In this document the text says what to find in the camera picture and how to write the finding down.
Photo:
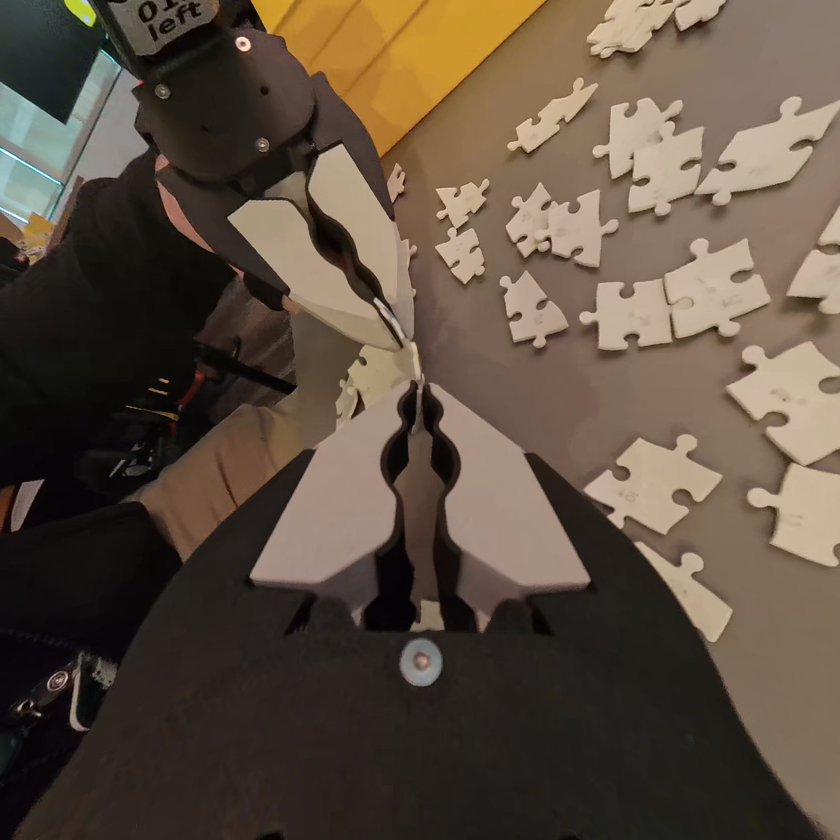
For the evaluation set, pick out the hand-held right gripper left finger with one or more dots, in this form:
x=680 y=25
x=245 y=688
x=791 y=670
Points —
x=328 y=525

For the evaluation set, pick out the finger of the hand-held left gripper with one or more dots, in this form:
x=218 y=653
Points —
x=289 y=256
x=374 y=223

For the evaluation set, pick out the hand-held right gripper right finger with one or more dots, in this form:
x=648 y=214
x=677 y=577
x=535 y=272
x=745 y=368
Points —
x=515 y=525

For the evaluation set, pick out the assembled white puzzle section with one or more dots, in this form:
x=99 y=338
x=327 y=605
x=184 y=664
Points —
x=377 y=377

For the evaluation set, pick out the person's left forearm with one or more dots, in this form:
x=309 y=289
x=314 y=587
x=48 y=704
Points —
x=98 y=295

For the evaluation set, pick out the scattered loose white puzzle pieces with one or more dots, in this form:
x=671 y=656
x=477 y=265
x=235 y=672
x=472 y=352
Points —
x=715 y=289

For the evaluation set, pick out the person's left hand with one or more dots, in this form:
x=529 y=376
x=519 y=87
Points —
x=187 y=226

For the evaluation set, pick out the yellow plastic bin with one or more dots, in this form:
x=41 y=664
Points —
x=394 y=52

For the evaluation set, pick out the black wall monitor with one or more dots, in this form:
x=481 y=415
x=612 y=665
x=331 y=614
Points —
x=39 y=59

